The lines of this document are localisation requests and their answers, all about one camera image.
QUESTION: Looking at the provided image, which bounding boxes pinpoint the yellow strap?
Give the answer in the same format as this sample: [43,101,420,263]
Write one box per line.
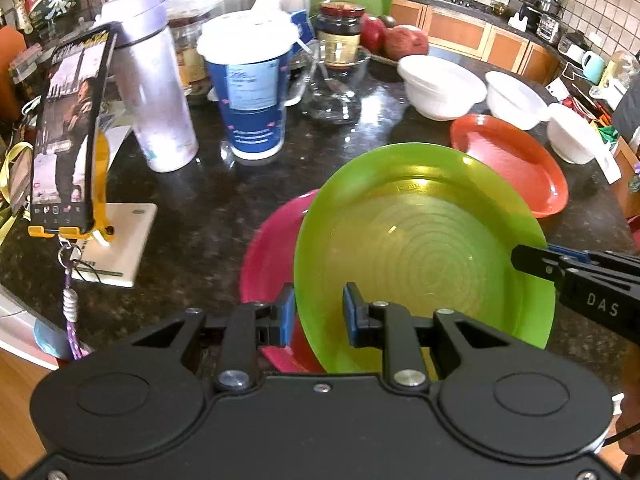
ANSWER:
[0,142,34,222]

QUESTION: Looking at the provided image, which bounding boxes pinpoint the blue paper cup white lid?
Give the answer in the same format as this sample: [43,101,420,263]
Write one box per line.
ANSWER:
[196,10,301,161]

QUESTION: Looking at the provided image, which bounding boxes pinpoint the glass measuring cup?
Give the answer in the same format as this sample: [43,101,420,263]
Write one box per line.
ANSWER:
[287,40,374,124]

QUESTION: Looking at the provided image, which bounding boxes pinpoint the dark sauce jar red lid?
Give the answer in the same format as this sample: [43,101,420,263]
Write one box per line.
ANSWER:
[316,1,369,69]

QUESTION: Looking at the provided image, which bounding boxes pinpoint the green plastic plate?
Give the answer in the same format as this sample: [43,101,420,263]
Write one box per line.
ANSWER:
[294,143,557,374]

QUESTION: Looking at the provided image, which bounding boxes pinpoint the pale red apple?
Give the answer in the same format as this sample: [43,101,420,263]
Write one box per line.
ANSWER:
[384,25,430,61]

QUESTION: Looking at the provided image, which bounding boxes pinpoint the blue tissue pack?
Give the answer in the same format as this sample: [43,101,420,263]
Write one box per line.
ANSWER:
[290,9,317,45]

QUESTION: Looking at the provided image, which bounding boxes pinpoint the white plastic bowl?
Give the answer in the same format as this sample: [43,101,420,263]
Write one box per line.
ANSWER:
[397,55,487,121]
[485,71,550,131]
[546,103,621,184]

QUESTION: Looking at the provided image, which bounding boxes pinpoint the dark red apple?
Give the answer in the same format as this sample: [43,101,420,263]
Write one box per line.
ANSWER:
[360,15,389,54]

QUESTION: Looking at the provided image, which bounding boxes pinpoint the orange plastic plate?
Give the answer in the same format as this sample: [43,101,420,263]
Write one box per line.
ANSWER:
[450,114,569,218]

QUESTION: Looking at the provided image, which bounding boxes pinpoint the clear glass jar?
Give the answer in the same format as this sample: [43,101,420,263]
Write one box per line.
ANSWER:
[165,0,222,97]

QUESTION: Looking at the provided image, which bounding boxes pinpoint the silver toaster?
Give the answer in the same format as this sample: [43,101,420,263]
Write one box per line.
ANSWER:
[537,14,561,44]

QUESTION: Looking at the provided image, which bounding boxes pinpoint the wooden kitchen cabinets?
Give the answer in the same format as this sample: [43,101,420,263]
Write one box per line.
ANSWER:
[390,0,567,87]

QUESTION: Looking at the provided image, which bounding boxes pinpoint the metal spoon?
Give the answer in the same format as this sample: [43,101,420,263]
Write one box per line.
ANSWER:
[318,60,352,100]

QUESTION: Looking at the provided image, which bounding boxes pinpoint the purple beaded keychain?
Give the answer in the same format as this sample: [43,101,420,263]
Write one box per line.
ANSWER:
[58,240,87,361]

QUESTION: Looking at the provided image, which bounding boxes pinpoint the black smartphone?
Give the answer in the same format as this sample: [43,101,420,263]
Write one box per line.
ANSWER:
[29,23,119,235]

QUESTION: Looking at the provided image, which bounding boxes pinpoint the mint green mug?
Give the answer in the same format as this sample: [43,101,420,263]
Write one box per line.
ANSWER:
[582,51,607,84]

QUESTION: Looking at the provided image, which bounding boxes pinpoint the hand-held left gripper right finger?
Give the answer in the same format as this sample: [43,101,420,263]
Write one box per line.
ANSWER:
[342,282,506,394]

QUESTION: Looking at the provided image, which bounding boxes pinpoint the lavender water bottle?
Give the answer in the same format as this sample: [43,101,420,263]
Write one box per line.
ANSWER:
[102,0,200,174]

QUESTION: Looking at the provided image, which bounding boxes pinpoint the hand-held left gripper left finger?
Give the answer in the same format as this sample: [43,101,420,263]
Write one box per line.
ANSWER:
[131,282,297,395]

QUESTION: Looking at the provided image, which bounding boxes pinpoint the pink plastic plate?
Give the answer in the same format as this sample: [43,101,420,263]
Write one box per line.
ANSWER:
[240,189,327,374]

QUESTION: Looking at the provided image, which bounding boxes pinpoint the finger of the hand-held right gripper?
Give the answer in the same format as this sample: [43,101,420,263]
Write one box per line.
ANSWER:
[511,244,640,346]
[547,244,640,274]

